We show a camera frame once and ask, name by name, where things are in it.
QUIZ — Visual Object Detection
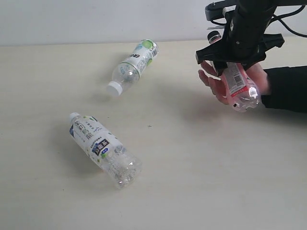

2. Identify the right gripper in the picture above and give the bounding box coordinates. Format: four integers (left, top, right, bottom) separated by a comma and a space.
196, 14, 285, 76

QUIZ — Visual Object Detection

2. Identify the pink label black-cap bottle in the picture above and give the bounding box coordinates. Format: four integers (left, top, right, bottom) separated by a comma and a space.
207, 31, 262, 114

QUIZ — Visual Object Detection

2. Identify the green label clear bottle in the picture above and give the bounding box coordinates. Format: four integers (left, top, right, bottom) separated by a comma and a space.
106, 39, 159, 97

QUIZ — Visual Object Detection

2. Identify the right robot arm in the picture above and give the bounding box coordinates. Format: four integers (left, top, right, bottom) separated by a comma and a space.
196, 0, 284, 75

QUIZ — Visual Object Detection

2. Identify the Suntory white label bottle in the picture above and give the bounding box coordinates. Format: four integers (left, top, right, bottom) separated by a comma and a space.
70, 113, 142, 189

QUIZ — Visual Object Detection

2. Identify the person's open hand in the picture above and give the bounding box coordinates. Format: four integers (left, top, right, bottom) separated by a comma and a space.
198, 60, 269, 105

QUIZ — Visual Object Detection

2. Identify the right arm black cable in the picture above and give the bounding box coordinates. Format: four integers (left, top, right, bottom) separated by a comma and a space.
271, 0, 307, 38

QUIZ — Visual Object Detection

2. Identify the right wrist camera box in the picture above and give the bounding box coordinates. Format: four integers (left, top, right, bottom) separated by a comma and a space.
205, 0, 237, 22

